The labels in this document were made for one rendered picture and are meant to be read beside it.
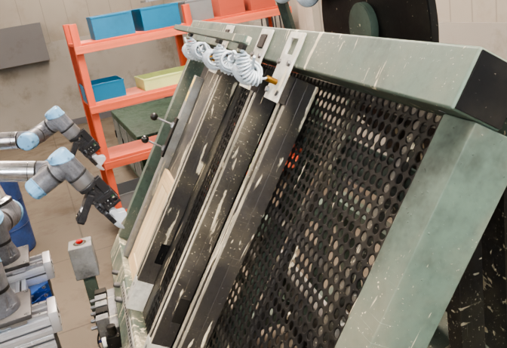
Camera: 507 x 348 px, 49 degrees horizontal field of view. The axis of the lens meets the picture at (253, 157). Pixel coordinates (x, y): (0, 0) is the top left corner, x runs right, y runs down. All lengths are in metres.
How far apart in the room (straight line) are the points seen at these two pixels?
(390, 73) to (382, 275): 0.35
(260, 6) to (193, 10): 0.70
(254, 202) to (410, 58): 0.67
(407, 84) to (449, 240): 0.26
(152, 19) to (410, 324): 4.47
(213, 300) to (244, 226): 0.23
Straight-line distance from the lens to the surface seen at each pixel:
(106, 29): 5.09
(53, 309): 2.37
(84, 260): 3.03
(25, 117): 11.13
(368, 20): 2.05
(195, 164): 2.16
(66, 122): 2.60
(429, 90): 0.91
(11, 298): 2.35
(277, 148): 1.47
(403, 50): 1.02
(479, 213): 0.94
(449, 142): 0.91
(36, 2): 11.01
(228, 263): 1.54
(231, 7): 5.46
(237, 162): 1.71
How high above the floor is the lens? 2.07
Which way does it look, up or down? 18 degrees down
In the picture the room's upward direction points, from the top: 10 degrees counter-clockwise
